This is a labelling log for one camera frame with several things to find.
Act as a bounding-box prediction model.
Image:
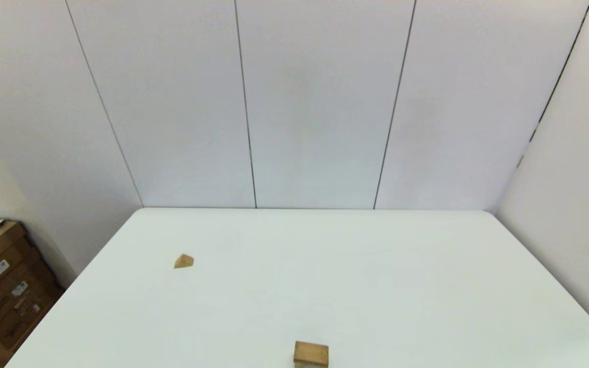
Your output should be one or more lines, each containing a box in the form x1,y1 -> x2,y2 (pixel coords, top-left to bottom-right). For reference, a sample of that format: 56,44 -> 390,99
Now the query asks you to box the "rectangular wooden building block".
294,341 -> 329,364

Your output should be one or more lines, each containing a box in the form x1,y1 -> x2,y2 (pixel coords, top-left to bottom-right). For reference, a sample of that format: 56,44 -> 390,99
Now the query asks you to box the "cardboard box with white labels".
0,221 -> 65,353

